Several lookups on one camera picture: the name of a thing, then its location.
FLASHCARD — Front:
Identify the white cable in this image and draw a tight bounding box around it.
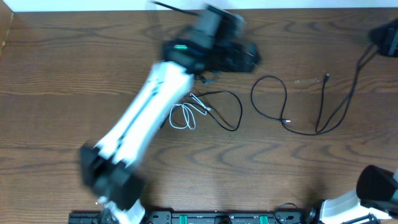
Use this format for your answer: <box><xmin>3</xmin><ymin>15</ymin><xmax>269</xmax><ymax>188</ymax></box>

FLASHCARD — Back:
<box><xmin>169</xmin><ymin>92</ymin><xmax>213</xmax><ymax>131</ymax></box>

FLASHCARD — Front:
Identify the long black cable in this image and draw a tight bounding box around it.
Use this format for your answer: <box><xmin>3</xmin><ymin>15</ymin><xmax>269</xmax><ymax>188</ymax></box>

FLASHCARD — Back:
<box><xmin>250</xmin><ymin>43</ymin><xmax>379</xmax><ymax>136</ymax></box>

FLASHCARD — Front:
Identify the short black cable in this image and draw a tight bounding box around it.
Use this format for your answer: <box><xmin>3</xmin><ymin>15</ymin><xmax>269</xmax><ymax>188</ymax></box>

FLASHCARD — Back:
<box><xmin>160</xmin><ymin>90</ymin><xmax>244</xmax><ymax>133</ymax></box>

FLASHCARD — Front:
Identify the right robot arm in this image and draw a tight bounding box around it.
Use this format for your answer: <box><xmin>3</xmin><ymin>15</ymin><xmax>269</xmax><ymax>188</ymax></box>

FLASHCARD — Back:
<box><xmin>303</xmin><ymin>19</ymin><xmax>397</xmax><ymax>223</ymax></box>

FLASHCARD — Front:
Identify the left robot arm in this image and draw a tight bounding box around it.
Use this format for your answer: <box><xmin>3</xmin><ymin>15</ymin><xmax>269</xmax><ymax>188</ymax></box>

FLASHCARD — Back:
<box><xmin>80</xmin><ymin>5</ymin><xmax>260</xmax><ymax>223</ymax></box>

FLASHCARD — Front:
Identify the clear tape piece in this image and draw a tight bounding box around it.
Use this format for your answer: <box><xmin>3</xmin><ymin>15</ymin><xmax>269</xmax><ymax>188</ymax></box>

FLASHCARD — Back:
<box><xmin>294</xmin><ymin>78</ymin><xmax>320</xmax><ymax>85</ymax></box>

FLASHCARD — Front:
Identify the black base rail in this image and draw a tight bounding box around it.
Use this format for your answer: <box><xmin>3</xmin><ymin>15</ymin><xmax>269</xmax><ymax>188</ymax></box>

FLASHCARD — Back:
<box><xmin>68</xmin><ymin>210</ymin><xmax>382</xmax><ymax>224</ymax></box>

